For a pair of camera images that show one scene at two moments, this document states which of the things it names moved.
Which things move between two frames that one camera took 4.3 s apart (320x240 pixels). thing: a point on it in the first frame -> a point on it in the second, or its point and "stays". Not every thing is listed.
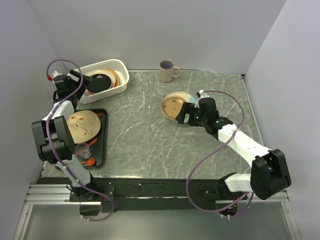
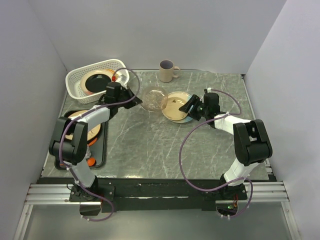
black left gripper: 85,79 -> 133,102
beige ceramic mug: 166,70 stays
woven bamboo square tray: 117,81 stays
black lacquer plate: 98,83 stays
